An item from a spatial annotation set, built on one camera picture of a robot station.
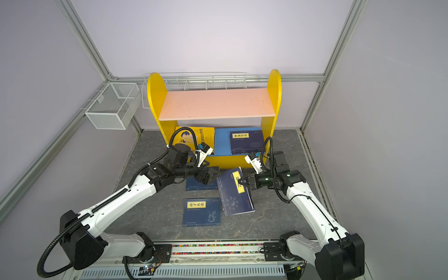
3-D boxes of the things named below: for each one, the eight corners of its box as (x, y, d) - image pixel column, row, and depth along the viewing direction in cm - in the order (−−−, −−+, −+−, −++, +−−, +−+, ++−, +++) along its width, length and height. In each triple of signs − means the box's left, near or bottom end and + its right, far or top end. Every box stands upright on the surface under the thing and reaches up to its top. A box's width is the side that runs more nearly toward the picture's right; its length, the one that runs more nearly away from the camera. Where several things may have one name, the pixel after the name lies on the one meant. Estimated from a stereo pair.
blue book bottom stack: (181, 227, 83) (179, 225, 81) (185, 199, 92) (184, 197, 90) (220, 227, 83) (220, 225, 81) (221, 199, 92) (221, 197, 90)
